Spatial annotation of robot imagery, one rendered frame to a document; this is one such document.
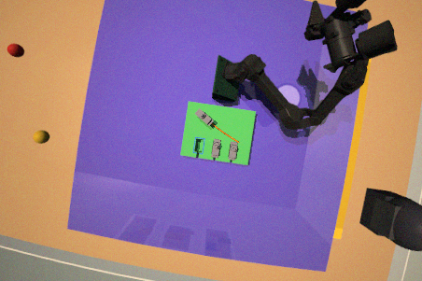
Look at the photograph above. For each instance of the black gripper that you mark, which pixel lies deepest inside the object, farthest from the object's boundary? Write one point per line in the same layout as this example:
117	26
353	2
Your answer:
333	27

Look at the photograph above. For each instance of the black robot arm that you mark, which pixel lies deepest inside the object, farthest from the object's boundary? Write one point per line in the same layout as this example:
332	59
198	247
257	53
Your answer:
372	42

